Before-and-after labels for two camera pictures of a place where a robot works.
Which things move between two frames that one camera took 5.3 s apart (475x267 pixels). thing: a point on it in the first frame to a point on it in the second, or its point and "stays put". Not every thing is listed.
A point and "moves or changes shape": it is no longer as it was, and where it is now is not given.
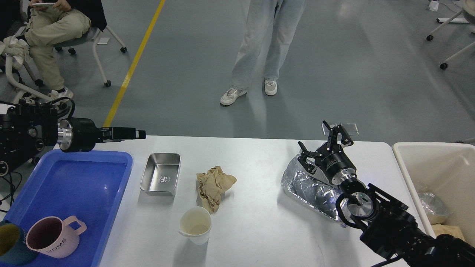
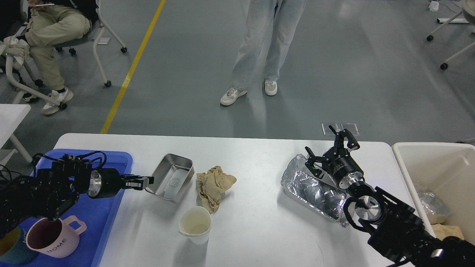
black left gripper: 86,135 to 112,182
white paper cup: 196,223 stays put
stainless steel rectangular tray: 159,177 moves or changes shape
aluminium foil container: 313,190 stays put
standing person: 288,14 stays put
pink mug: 56,237 stays put
